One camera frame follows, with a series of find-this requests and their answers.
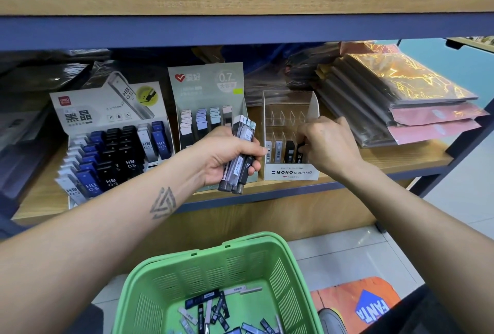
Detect person's left hand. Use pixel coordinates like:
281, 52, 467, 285
185, 125, 268, 189

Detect person's right hand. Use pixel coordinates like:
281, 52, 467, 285
297, 116, 366, 183

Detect bundle of lead cases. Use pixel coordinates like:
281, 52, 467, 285
218, 115, 258, 194

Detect clear plastic display box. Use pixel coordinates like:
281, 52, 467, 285
262, 91, 321, 182

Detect pale green display box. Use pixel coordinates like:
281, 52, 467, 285
168, 62, 260, 192

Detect white display box red label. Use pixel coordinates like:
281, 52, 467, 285
50, 71, 175, 210

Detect green plastic basket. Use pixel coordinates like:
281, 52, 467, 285
113, 231, 325, 334

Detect pile of lead cases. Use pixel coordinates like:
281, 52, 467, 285
178, 285, 284, 334

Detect person's right forearm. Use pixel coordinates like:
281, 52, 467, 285
343, 159, 494, 334

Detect person's left forearm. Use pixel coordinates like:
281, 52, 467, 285
0, 166, 205, 334

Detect dark plastic-wrapped packs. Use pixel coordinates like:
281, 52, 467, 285
247, 40, 489, 148

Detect colourful printed mat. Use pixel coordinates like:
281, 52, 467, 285
311, 276, 402, 334

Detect grey sneaker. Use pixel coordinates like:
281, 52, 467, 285
318, 308, 348, 334

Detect stack of wrapped paper packs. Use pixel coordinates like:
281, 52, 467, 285
0, 64, 94, 219

